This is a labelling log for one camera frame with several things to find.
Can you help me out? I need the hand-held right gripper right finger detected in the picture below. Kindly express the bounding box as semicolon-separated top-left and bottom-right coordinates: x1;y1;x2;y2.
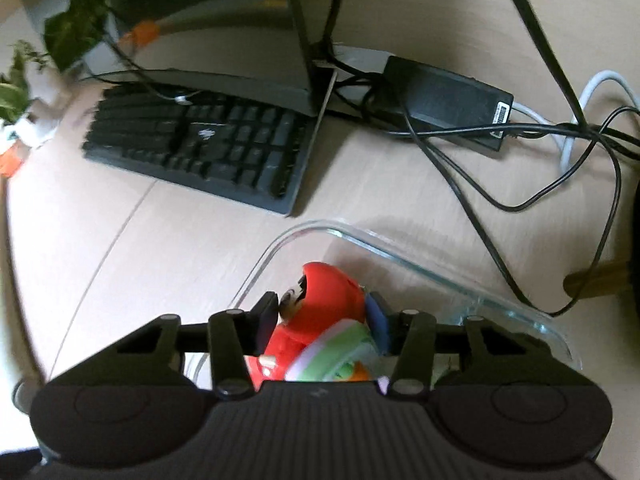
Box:
365;292;596;401

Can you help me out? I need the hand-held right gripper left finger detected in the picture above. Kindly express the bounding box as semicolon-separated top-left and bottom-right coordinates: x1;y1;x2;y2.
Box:
45;291;279;401

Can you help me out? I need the green sushi toy keychain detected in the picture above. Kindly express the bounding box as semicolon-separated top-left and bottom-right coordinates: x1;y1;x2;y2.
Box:
285;322;388;384

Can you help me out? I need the red toy figure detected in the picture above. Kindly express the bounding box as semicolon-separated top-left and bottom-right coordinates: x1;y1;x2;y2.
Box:
250;261;368;391

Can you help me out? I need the clear glass divided container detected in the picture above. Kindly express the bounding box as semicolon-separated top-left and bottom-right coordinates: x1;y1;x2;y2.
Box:
182;218;586;392

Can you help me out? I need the wooden desktop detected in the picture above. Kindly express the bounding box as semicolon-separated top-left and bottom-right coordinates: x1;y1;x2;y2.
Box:
0;0;640;480

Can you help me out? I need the black desktop monitor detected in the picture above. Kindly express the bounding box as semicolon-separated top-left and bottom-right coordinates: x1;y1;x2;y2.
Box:
25;0;396;118

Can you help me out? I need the black keyboard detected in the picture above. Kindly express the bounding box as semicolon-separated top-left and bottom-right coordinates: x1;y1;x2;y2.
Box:
82;82;321;217

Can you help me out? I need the black speaker with wooden legs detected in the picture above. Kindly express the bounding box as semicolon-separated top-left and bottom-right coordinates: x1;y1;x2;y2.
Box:
564;155;640;311

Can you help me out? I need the black power adapter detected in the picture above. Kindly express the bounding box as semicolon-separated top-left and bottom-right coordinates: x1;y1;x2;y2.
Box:
375;55;515;153

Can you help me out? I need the white and orange plant pot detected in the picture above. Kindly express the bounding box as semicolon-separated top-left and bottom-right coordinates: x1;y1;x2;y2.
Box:
0;107;62;179

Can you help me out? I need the green leafy plant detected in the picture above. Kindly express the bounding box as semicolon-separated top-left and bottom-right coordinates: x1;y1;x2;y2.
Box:
0;0;112;126

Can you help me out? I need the thin black cable white clip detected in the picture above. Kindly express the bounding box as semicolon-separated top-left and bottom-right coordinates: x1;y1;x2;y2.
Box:
40;0;202;107

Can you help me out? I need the thick black cable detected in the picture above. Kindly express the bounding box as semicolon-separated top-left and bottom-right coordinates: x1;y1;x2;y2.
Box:
491;0;590;128

